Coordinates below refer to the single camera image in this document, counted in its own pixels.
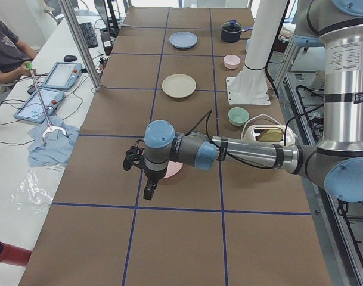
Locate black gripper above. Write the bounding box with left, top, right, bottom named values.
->
left=143, top=165, right=167, bottom=200

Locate pink plate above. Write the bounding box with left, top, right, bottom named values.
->
left=163, top=161, right=183, bottom=179

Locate blue plate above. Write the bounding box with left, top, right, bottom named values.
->
left=169, top=32, right=198, bottom=49

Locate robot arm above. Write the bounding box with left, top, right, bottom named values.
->
left=139, top=1, right=363, bottom=202

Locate blue cloth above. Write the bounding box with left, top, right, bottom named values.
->
left=28, top=116, right=79, bottom=167

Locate cream plate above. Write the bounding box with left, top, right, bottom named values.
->
left=162, top=74, right=197, bottom=98

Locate green bowl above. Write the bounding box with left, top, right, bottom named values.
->
left=228, top=107, right=250, bottom=126

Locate clear plastic bag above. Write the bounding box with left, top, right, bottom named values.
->
left=7, top=166, right=64, bottom=215

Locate cream toaster with bread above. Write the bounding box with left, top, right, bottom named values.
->
left=240, top=114, right=297, bottom=146

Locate lower teach pendant tablet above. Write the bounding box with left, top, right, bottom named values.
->
left=14, top=88, right=65, bottom=123

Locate teach pendant tablet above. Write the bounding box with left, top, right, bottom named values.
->
left=14, top=88, right=65, bottom=123
left=42, top=62, right=82, bottom=91

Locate upper teach pendant tablet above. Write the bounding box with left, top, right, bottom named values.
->
left=42, top=62, right=82, bottom=91

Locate pink bowl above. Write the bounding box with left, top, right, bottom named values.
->
left=224, top=54, right=241, bottom=70

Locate black computer mouse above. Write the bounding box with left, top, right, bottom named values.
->
left=63, top=54, right=77, bottom=62

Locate red cylinder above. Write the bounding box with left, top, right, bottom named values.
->
left=0, top=242, right=32, bottom=267

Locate black keyboard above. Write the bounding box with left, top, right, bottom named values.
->
left=79, top=22, right=98, bottom=48

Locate grabber stick tool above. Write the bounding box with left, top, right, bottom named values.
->
left=25, top=61, right=67, bottom=146

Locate dark blue pot with lid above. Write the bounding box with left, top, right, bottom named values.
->
left=221, top=19, right=253, bottom=43

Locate light blue cup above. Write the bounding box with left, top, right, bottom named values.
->
left=246, top=39, right=251, bottom=52

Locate seated person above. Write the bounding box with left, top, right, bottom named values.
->
left=0, top=20, right=37, bottom=84

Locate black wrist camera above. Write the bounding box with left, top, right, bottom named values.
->
left=123, top=139, right=145, bottom=171

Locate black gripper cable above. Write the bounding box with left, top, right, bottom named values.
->
left=188, top=109, right=285, bottom=169

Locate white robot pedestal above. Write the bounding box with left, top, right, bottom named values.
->
left=226, top=0, right=290, bottom=105

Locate aluminium frame post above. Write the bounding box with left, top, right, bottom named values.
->
left=58, top=0, right=102, bottom=91

